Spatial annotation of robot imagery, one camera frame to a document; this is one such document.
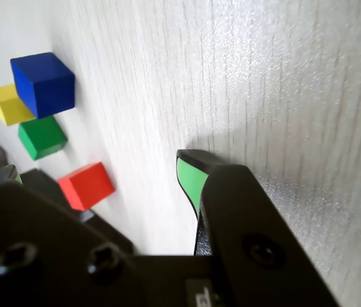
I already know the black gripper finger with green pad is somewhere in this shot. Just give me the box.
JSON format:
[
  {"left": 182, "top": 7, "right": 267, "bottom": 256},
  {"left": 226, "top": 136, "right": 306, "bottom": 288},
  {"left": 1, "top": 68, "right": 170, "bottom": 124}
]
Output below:
[
  {"left": 176, "top": 148, "right": 341, "bottom": 307},
  {"left": 0, "top": 164, "right": 155, "bottom": 307}
]

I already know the red wooden cube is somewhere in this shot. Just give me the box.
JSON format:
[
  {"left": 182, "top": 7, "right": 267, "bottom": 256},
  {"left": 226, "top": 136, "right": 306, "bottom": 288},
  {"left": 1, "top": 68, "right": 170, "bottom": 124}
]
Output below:
[{"left": 57, "top": 161, "right": 116, "bottom": 212}]

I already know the green wooden cube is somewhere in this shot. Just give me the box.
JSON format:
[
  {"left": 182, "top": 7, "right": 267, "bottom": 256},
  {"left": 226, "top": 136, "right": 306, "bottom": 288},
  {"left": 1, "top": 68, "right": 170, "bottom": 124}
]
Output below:
[{"left": 17, "top": 114, "right": 68, "bottom": 161}]

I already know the yellow wooden cube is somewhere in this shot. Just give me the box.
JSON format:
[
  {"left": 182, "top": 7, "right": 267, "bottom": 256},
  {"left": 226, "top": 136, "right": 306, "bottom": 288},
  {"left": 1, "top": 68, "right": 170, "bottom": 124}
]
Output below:
[{"left": 0, "top": 83, "right": 37, "bottom": 126}]

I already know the blue wooden cube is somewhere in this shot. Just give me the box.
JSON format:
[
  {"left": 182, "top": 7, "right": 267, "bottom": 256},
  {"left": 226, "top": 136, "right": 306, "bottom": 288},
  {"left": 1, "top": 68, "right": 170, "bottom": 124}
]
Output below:
[{"left": 10, "top": 52, "right": 76, "bottom": 120}]

